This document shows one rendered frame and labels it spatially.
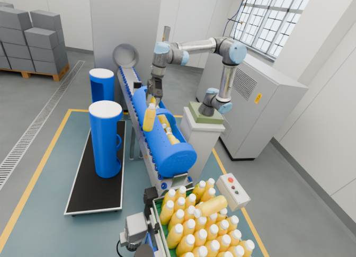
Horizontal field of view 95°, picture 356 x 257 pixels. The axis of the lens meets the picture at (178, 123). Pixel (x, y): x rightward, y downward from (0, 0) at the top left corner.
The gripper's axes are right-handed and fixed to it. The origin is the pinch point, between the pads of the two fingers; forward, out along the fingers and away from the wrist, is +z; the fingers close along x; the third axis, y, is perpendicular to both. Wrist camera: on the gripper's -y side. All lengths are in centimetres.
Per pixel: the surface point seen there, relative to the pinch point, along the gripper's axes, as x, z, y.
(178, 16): -173, -21, 490
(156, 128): -7.5, 21.8, 4.3
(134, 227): 10, 56, -45
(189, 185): -30, 47, -29
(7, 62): 206, 125, 322
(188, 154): -24.3, 22.7, -20.8
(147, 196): 3, 42, -35
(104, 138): 27, 65, 39
